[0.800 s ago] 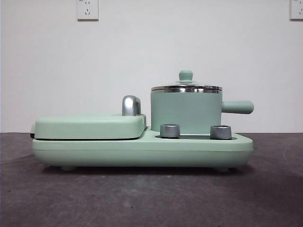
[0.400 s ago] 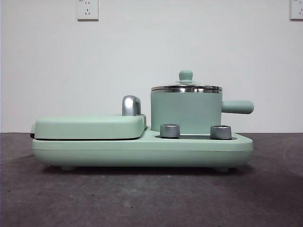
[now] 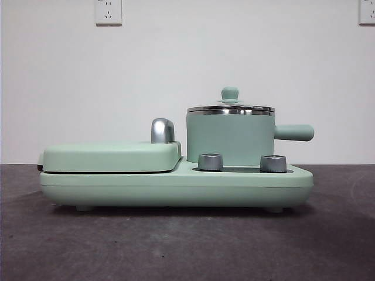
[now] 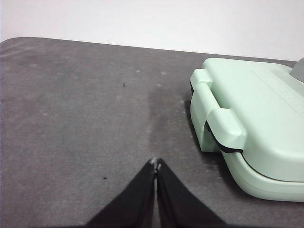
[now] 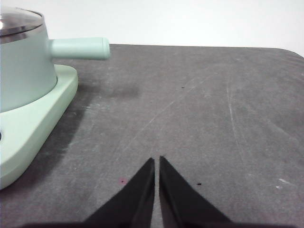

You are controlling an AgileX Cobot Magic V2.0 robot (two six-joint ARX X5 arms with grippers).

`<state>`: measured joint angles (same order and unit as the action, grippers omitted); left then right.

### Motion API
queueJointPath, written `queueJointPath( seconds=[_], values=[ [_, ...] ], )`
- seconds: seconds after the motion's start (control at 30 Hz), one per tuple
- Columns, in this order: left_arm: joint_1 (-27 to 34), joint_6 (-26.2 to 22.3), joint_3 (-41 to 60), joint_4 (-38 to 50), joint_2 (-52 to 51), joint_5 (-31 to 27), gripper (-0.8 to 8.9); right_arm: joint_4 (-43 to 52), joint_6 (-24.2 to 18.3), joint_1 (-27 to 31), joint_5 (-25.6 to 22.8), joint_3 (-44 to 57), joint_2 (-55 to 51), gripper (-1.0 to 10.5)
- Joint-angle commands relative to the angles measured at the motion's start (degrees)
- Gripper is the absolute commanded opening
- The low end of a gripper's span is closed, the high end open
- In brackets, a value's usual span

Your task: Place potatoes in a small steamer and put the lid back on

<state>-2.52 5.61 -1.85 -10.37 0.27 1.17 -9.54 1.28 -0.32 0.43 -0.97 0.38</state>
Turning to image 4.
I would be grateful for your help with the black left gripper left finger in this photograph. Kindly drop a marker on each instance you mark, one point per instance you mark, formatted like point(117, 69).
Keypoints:
point(133, 199)

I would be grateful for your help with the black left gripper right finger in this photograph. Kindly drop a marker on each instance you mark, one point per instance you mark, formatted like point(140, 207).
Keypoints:
point(178, 202)

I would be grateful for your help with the mint green hinged grill lid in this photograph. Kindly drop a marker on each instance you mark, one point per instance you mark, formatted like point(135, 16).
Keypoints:
point(261, 114)

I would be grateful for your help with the mint green breakfast machine base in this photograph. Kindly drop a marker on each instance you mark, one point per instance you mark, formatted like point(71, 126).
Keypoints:
point(266, 187)

